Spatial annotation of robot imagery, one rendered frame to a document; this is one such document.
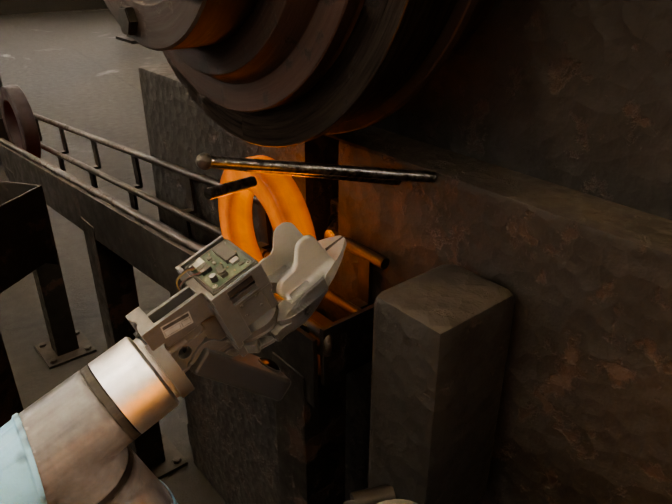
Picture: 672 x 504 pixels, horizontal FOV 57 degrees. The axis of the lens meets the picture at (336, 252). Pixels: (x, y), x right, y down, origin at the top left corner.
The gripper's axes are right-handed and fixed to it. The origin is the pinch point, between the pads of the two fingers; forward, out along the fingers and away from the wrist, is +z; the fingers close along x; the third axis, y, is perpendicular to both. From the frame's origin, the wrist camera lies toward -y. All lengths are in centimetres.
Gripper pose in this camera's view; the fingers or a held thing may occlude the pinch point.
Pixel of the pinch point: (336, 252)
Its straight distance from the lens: 62.2
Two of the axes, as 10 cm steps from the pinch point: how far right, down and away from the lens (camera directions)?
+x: -6.1, -3.7, 7.1
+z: 7.4, -5.7, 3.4
